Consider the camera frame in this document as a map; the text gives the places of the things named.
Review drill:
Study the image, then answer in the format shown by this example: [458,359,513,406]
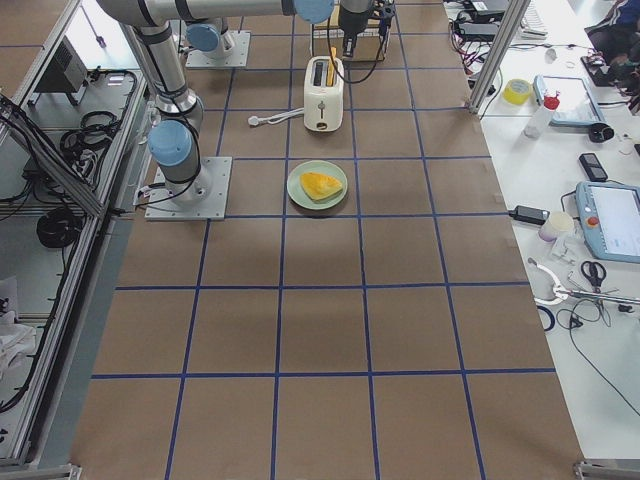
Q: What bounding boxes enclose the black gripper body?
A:
[338,2,371,40]

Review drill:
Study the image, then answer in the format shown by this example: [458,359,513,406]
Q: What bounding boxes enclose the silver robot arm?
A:
[186,17,235,59]
[99,1,336,194]

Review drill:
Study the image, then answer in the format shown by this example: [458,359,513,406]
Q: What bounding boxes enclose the toast slice in toaster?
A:
[326,46,336,87]

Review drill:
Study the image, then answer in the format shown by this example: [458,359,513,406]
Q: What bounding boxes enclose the white two-slot toaster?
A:
[303,56,344,132]

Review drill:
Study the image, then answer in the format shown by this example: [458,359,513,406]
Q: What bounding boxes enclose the light green plate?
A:
[287,160,348,210]

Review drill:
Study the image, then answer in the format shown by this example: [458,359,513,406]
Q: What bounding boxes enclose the yellow bread wedge on plate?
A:
[299,172,343,202]

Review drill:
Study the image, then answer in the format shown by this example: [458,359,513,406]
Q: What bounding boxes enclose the yellow tape roll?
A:
[502,78,533,105]

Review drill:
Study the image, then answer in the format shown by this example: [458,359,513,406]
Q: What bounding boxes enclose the clear bottle red cap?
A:
[523,95,560,139]

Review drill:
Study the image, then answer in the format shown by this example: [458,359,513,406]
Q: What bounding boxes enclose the far blue teach pendant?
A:
[533,75,605,127]

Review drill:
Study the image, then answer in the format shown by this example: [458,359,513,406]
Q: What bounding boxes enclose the blue teach pendant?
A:
[575,182,640,263]
[533,75,605,127]

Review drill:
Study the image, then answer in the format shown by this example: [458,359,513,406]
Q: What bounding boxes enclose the black power adapter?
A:
[508,205,550,226]

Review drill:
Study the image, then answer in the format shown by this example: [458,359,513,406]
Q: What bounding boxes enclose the white paper cup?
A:
[538,211,575,242]

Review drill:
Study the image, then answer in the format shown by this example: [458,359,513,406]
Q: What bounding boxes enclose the near blue teach pendant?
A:
[575,182,640,263]

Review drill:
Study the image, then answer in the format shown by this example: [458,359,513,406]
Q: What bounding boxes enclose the black scissors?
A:
[580,260,607,293]

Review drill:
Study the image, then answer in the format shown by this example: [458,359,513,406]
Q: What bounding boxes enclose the wire basket with checked cloth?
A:
[310,6,389,62]

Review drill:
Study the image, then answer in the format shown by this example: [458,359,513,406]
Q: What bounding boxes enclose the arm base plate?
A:
[145,157,232,221]
[186,25,251,69]

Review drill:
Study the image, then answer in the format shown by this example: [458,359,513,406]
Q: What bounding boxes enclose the aluminium frame post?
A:
[467,0,530,114]

